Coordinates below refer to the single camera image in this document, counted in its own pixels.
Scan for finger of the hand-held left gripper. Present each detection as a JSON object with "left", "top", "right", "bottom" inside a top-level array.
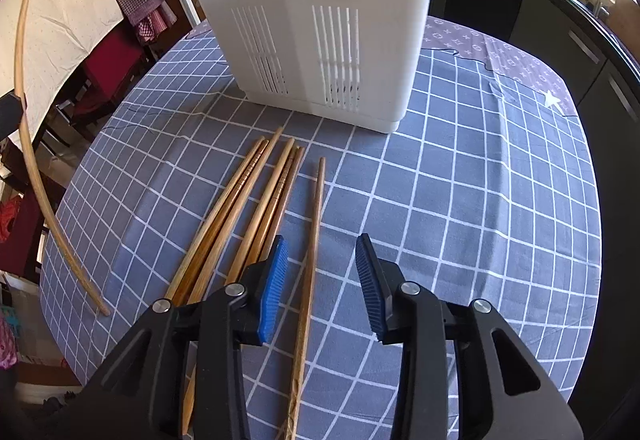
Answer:
[{"left": 0, "top": 91, "right": 27, "bottom": 141}]

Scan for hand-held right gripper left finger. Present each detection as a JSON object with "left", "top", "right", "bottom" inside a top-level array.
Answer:
[{"left": 60, "top": 235, "right": 291, "bottom": 440}]

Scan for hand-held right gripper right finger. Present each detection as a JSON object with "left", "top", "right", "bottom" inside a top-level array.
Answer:
[{"left": 354, "top": 233, "right": 586, "bottom": 440}]

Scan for light bamboo chopstick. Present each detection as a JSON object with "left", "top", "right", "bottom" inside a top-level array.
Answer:
[{"left": 14, "top": 0, "right": 111, "bottom": 317}]

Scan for brown grooved wooden chopstick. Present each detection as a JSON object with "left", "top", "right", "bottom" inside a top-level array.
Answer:
[{"left": 177, "top": 141, "right": 271, "bottom": 308}]

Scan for blue-grey checked tablecloth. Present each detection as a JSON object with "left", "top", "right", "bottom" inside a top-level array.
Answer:
[{"left": 39, "top": 17, "right": 603, "bottom": 440}]

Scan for red patterned cloth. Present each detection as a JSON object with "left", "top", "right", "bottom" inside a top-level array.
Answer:
[{"left": 0, "top": 195, "right": 26, "bottom": 245}]

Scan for white dotted curtain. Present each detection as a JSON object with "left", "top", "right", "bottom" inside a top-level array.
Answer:
[{"left": 0, "top": 0, "right": 126, "bottom": 135}]

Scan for red chair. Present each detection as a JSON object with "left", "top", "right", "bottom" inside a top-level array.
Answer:
[{"left": 50, "top": 27, "right": 151, "bottom": 145}]

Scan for purple patterned cloth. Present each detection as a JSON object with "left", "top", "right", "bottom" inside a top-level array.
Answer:
[{"left": 420, "top": 16, "right": 581, "bottom": 118}]

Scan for dark kitchen counter cabinets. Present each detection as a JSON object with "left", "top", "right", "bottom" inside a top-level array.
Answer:
[{"left": 427, "top": 0, "right": 640, "bottom": 161}]

